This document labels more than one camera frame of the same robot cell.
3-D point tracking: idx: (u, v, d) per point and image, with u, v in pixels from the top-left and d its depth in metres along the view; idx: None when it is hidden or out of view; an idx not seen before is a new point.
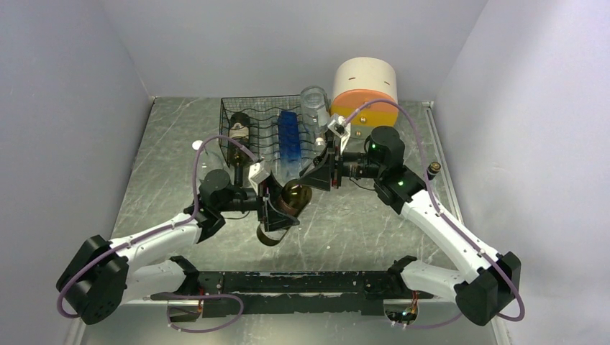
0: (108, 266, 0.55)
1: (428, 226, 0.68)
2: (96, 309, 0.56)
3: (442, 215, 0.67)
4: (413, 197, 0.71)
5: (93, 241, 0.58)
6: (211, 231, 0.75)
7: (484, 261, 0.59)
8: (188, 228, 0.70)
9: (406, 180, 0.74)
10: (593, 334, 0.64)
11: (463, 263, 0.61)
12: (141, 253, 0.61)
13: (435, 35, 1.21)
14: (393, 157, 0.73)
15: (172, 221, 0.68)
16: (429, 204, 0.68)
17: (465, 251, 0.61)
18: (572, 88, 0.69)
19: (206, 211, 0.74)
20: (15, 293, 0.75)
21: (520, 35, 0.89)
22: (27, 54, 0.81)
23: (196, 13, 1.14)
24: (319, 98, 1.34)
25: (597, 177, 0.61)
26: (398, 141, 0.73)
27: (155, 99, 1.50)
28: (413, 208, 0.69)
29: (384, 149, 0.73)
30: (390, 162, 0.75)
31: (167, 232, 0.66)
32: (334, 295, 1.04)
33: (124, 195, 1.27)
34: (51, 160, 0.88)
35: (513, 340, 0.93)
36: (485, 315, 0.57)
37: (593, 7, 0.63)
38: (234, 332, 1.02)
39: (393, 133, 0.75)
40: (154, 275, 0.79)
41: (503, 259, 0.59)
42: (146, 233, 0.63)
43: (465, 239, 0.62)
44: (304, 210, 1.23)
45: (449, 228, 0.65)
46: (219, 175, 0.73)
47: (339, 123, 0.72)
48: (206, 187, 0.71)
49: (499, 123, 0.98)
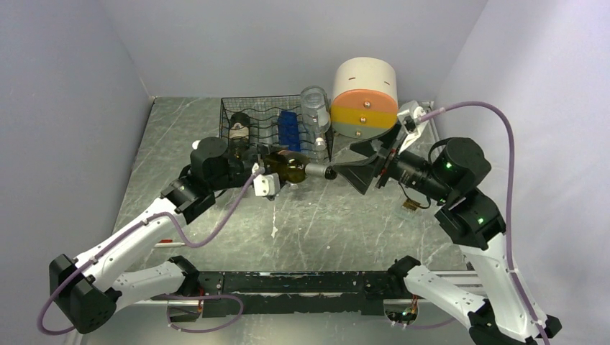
0: (75, 287, 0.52)
1: (485, 272, 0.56)
2: (89, 323, 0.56)
3: (511, 274, 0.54)
4: (488, 242, 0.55)
5: (59, 262, 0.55)
6: (198, 208, 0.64)
7: (534, 330, 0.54)
8: (164, 219, 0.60)
9: (486, 215, 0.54)
10: (593, 336, 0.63)
11: (508, 319, 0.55)
12: (110, 265, 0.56)
13: (434, 35, 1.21)
14: (475, 183, 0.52)
15: (142, 216, 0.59)
16: (502, 256, 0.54)
17: (519, 315, 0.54)
18: (572, 87, 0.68)
19: (194, 186, 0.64)
20: (16, 292, 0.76)
21: (520, 35, 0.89)
22: (27, 55, 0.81)
23: (196, 14, 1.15)
24: (319, 98, 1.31)
25: (598, 177, 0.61)
26: (483, 162, 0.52)
27: (155, 99, 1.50)
28: (483, 256, 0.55)
29: (465, 173, 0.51)
30: (467, 188, 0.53)
31: (140, 231, 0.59)
32: (335, 295, 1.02)
33: (124, 195, 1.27)
34: (52, 160, 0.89)
35: None
36: None
37: (593, 8, 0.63)
38: (234, 333, 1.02)
39: (476, 149, 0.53)
40: (152, 277, 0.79)
41: (549, 325, 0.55)
42: (112, 241, 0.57)
43: (526, 303, 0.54)
44: (304, 210, 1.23)
45: (514, 287, 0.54)
46: (212, 143, 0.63)
47: (415, 119, 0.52)
48: (197, 155, 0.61)
49: (501, 123, 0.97)
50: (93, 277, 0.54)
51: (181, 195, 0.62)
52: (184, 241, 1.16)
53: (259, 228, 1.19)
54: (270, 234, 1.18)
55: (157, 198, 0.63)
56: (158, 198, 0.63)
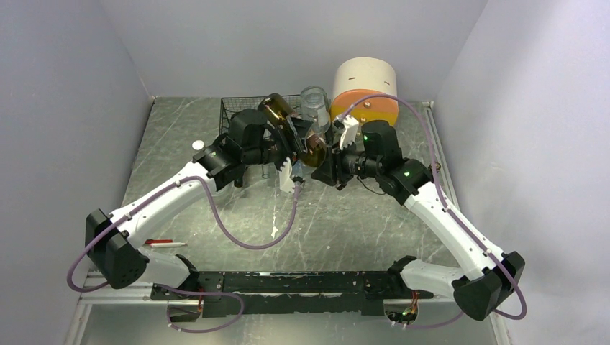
0: (111, 241, 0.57)
1: (432, 219, 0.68)
2: (119, 278, 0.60)
3: (448, 211, 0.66)
4: (420, 190, 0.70)
5: (96, 215, 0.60)
6: (229, 174, 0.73)
7: (490, 261, 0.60)
8: (196, 183, 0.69)
9: (412, 171, 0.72)
10: (592, 333, 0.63)
11: (467, 261, 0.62)
12: (144, 221, 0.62)
13: (435, 35, 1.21)
14: (386, 143, 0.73)
15: (176, 180, 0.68)
16: (436, 198, 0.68)
17: (471, 250, 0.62)
18: (571, 85, 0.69)
19: (223, 155, 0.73)
20: (15, 293, 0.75)
21: (519, 36, 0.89)
22: (28, 56, 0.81)
23: (196, 13, 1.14)
24: (319, 98, 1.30)
25: (598, 177, 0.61)
26: (388, 129, 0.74)
27: (155, 98, 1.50)
28: (419, 201, 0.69)
29: (376, 138, 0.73)
30: (385, 150, 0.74)
31: (173, 192, 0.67)
32: (334, 295, 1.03)
33: (124, 195, 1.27)
34: (50, 160, 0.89)
35: (513, 340, 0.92)
36: (483, 313, 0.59)
37: (592, 8, 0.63)
38: (234, 332, 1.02)
39: (383, 123, 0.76)
40: (167, 261, 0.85)
41: (508, 259, 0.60)
42: (145, 200, 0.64)
43: (471, 237, 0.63)
44: (305, 210, 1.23)
45: (456, 224, 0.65)
46: (252, 114, 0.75)
47: (339, 119, 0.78)
48: (240, 121, 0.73)
49: (500, 122, 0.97)
50: (126, 233, 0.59)
51: (212, 161, 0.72)
52: (184, 241, 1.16)
53: (259, 228, 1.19)
54: (270, 234, 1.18)
55: (189, 163, 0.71)
56: (190, 163, 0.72)
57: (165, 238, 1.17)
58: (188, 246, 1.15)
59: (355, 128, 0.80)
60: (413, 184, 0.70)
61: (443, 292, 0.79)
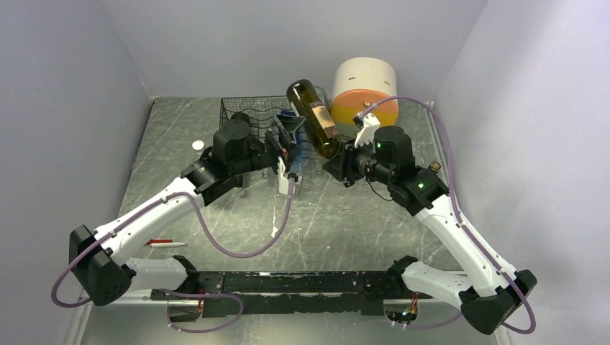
0: (94, 259, 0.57)
1: (444, 233, 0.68)
2: (103, 294, 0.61)
3: (462, 226, 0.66)
4: (434, 203, 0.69)
5: (79, 233, 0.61)
6: (218, 190, 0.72)
7: (502, 280, 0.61)
8: (182, 199, 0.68)
9: (426, 182, 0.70)
10: (592, 334, 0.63)
11: (479, 278, 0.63)
12: (128, 239, 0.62)
13: (435, 35, 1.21)
14: (401, 152, 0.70)
15: (162, 195, 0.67)
16: (449, 213, 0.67)
17: (485, 268, 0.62)
18: (572, 88, 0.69)
19: (212, 169, 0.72)
20: (14, 294, 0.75)
21: (520, 36, 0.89)
22: (27, 55, 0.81)
23: (196, 13, 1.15)
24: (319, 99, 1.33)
25: (598, 177, 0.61)
26: (403, 137, 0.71)
27: (155, 99, 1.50)
28: (433, 215, 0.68)
29: (390, 146, 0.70)
30: (399, 160, 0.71)
31: (159, 208, 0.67)
32: (334, 295, 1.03)
33: (124, 195, 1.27)
34: (50, 160, 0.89)
35: (513, 340, 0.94)
36: (490, 328, 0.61)
37: (593, 9, 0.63)
38: (234, 333, 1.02)
39: (397, 129, 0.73)
40: (160, 267, 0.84)
41: (521, 278, 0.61)
42: (130, 218, 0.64)
43: (485, 254, 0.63)
44: (305, 210, 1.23)
45: (470, 240, 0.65)
46: (234, 126, 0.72)
47: (359, 116, 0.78)
48: (221, 136, 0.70)
49: (500, 123, 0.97)
50: (110, 251, 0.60)
51: (201, 176, 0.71)
52: (184, 241, 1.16)
53: (259, 228, 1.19)
54: (270, 234, 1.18)
55: (177, 178, 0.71)
56: (178, 178, 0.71)
57: (165, 238, 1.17)
58: (188, 246, 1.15)
59: (375, 128, 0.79)
60: (427, 196, 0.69)
61: (441, 294, 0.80)
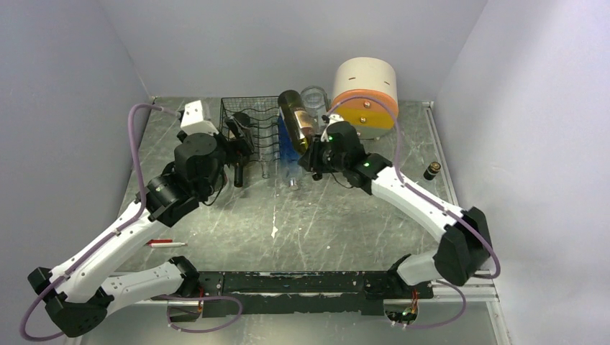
0: (50, 305, 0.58)
1: (394, 198, 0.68)
2: (73, 330, 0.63)
3: (406, 185, 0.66)
4: (379, 174, 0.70)
5: (34, 277, 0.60)
6: (178, 210, 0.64)
7: (450, 218, 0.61)
8: (137, 228, 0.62)
9: (372, 162, 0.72)
10: (592, 334, 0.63)
11: (432, 225, 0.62)
12: (82, 279, 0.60)
13: (434, 36, 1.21)
14: (349, 140, 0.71)
15: (114, 226, 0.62)
16: (393, 177, 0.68)
17: (431, 213, 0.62)
18: (571, 88, 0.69)
19: (174, 188, 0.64)
20: (13, 292, 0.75)
21: (519, 36, 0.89)
22: (28, 56, 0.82)
23: (195, 14, 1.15)
24: (319, 98, 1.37)
25: (600, 177, 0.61)
26: (349, 126, 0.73)
27: (155, 98, 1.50)
28: (380, 184, 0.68)
29: (337, 136, 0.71)
30: (349, 147, 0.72)
31: (113, 241, 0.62)
32: (334, 295, 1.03)
33: (124, 195, 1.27)
34: (50, 160, 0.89)
35: (513, 340, 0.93)
36: (462, 275, 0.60)
37: (593, 11, 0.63)
38: (234, 333, 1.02)
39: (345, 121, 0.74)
40: (148, 280, 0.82)
41: (468, 215, 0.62)
42: (83, 256, 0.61)
43: (429, 201, 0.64)
44: (305, 210, 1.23)
45: (415, 195, 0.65)
46: (199, 140, 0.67)
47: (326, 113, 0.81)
48: (182, 152, 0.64)
49: (500, 122, 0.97)
50: (64, 295, 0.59)
51: (160, 195, 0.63)
52: (184, 241, 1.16)
53: (259, 228, 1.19)
54: (270, 234, 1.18)
55: (132, 204, 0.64)
56: (133, 204, 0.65)
57: (165, 238, 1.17)
58: (188, 246, 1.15)
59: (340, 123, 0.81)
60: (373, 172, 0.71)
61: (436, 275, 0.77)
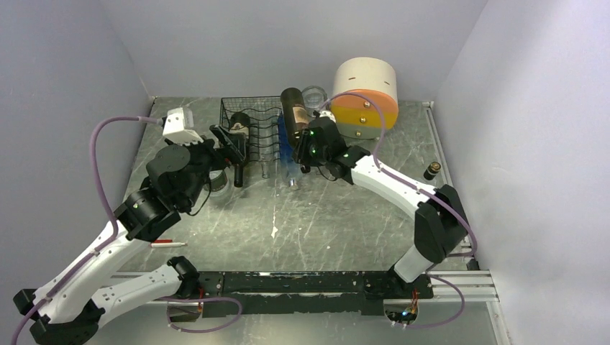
0: (37, 326, 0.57)
1: (373, 185, 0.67)
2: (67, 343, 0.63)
3: (383, 170, 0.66)
4: (358, 163, 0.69)
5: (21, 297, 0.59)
6: (159, 225, 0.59)
7: (424, 196, 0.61)
8: (114, 248, 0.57)
9: (352, 152, 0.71)
10: (592, 334, 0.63)
11: (406, 204, 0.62)
12: (63, 302, 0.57)
13: (434, 36, 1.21)
14: (328, 132, 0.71)
15: (92, 246, 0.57)
16: (372, 164, 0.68)
17: (406, 192, 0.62)
18: (572, 88, 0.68)
19: (153, 203, 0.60)
20: (14, 292, 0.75)
21: (519, 36, 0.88)
22: (28, 57, 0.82)
23: (195, 14, 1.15)
24: (319, 98, 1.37)
25: (600, 177, 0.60)
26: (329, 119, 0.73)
27: (155, 98, 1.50)
28: (358, 172, 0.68)
29: (318, 130, 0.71)
30: (329, 139, 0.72)
31: (93, 261, 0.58)
32: (334, 295, 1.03)
33: (124, 195, 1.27)
34: (50, 160, 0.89)
35: (513, 340, 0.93)
36: (439, 251, 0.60)
37: (593, 11, 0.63)
38: (234, 333, 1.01)
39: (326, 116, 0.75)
40: (141, 289, 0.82)
41: (440, 191, 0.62)
42: (63, 277, 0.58)
43: (403, 182, 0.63)
44: (305, 210, 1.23)
45: (390, 177, 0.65)
46: (172, 154, 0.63)
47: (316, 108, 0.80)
48: (155, 166, 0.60)
49: (500, 122, 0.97)
50: (47, 317, 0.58)
51: (138, 211, 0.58)
52: (184, 241, 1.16)
53: (259, 228, 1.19)
54: (270, 234, 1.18)
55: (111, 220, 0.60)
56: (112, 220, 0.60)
57: (165, 238, 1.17)
58: (188, 246, 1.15)
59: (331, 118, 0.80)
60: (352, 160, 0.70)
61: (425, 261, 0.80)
